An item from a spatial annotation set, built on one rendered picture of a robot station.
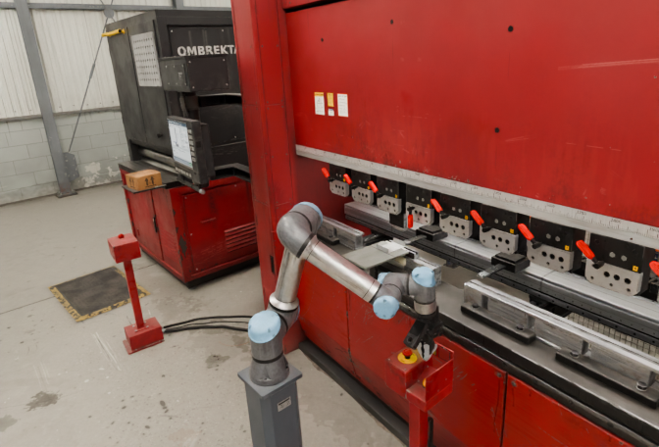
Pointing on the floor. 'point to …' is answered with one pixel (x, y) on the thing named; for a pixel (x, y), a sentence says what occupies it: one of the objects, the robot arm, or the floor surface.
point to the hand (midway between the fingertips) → (424, 358)
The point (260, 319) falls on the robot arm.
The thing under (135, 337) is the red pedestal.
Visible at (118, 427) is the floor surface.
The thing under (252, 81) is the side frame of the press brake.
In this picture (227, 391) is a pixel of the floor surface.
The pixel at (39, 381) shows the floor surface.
